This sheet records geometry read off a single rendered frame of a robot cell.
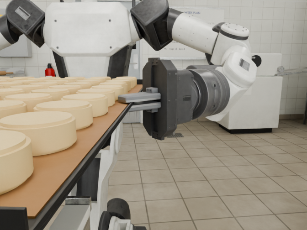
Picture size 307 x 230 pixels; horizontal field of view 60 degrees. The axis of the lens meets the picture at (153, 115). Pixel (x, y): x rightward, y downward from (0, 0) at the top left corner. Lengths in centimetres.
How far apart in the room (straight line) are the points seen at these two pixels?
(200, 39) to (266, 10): 453
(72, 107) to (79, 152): 6
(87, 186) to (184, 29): 59
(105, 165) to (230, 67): 52
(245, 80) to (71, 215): 37
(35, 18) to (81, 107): 76
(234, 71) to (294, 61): 507
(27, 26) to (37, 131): 81
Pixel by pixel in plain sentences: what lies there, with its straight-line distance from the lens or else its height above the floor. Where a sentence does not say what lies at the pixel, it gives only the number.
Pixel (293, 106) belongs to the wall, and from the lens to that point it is 567.
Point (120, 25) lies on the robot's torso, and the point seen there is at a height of 117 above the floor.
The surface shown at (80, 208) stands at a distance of 33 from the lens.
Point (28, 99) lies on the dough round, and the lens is 31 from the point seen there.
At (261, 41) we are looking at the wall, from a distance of 525.
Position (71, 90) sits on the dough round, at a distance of 41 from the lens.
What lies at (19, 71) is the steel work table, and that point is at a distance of 481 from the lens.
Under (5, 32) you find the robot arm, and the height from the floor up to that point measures 116.
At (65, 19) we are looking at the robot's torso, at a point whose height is 119.
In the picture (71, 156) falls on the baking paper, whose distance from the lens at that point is 17.
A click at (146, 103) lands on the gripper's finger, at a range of 38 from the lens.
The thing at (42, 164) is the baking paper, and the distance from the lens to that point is 17.
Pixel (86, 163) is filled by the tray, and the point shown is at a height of 101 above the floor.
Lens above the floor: 106
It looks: 11 degrees down
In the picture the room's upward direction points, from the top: straight up
